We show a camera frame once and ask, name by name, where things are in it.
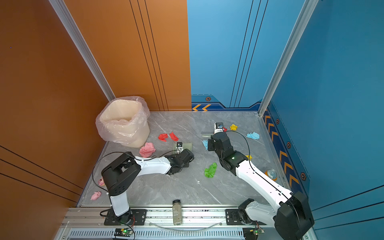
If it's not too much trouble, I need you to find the green hand brush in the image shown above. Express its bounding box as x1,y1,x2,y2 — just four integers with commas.
201,132,214,138

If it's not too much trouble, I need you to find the pink paper scrap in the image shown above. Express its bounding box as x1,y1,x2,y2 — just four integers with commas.
139,143,156,158

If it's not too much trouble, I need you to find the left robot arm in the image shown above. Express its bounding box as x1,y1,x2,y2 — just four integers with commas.
101,149,195,225

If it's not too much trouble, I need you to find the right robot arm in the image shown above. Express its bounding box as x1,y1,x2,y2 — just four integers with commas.
208,132,315,240

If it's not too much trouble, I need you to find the red paper scrap strip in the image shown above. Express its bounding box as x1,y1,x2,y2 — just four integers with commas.
169,132,179,142

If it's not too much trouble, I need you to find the cyan paper scrap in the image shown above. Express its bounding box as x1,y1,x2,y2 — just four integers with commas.
202,140,208,150

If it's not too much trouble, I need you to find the red paper scrap left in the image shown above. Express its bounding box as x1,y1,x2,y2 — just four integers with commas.
158,134,168,142

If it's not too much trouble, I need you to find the green paper scrap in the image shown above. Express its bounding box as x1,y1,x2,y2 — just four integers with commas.
204,163,217,178

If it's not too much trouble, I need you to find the light blue paper scrap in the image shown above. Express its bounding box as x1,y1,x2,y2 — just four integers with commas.
247,132,260,140

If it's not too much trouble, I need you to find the trash bin with plastic bag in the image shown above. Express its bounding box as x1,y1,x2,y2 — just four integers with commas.
96,96,150,148

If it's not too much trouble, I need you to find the glass jar black lid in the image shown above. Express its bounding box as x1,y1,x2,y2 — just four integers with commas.
172,200,183,226

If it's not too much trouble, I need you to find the pink pig toy on donut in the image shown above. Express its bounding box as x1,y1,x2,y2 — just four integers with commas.
98,178,105,187

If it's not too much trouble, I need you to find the right green circuit board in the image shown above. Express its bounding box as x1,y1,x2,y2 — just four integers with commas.
243,228,265,240

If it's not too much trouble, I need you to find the green circuit board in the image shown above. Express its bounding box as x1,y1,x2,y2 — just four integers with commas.
114,228,135,240
243,228,265,240

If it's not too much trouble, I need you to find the left green circuit board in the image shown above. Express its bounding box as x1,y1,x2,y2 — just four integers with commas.
114,228,135,240

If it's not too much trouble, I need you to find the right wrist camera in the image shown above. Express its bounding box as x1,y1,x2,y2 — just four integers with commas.
214,122,224,134

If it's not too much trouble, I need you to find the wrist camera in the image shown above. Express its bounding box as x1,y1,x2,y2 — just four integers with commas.
176,142,184,152
214,122,224,134

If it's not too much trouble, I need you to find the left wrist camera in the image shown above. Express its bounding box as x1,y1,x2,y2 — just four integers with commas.
176,142,184,152

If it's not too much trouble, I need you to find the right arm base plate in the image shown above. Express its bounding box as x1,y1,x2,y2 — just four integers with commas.
225,209,265,227

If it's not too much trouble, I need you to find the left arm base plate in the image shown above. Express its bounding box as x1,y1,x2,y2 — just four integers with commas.
100,208,147,227

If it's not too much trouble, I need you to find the white cable duct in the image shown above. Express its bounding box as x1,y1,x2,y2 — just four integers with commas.
63,228,245,240

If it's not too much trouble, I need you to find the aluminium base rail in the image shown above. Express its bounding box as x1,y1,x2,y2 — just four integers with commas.
56,207,277,239

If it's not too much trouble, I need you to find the aluminium corner post right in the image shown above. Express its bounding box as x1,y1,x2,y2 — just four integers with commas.
258,0,319,117

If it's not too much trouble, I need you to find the aluminium corner post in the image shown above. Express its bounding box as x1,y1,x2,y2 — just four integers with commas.
49,0,116,101
258,0,319,117

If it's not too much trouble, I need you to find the aluminium corner post left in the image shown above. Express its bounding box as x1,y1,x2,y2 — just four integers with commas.
49,0,116,101

